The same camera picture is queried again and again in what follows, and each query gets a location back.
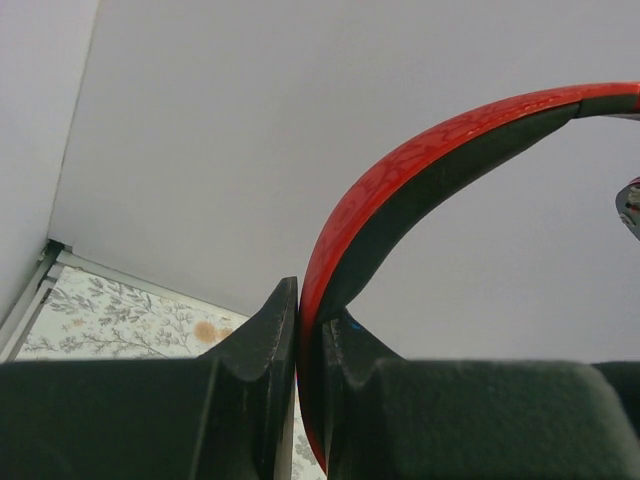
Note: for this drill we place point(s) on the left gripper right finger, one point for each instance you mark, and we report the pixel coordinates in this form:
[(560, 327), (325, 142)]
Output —
[(386, 417)]

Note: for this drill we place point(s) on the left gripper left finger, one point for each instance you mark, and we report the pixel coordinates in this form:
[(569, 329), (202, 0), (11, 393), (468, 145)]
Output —
[(226, 414)]

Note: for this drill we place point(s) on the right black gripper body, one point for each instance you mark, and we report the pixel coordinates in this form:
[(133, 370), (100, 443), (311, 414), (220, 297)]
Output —
[(624, 377)]

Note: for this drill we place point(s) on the red black headphones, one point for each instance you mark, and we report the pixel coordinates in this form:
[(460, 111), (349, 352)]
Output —
[(408, 183)]

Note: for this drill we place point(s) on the aluminium frame rail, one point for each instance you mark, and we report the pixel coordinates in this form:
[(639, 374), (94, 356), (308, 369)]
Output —
[(75, 309)]

